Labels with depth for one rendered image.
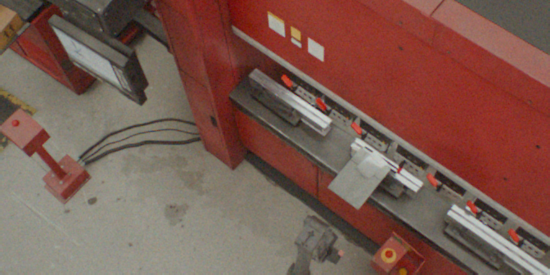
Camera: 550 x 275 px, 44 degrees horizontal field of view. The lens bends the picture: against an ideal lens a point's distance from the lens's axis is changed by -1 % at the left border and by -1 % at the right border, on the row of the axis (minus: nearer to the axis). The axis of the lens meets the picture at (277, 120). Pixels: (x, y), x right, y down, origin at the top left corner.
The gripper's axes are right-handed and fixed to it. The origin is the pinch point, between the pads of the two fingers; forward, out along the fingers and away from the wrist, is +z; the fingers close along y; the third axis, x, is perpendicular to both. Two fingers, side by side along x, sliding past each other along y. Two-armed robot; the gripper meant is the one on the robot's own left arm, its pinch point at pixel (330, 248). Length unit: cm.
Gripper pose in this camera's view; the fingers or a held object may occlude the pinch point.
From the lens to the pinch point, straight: 315.5
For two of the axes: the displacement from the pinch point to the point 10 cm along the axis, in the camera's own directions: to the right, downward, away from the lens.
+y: -8.1, -5.0, 3.0
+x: -5.0, 8.6, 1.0
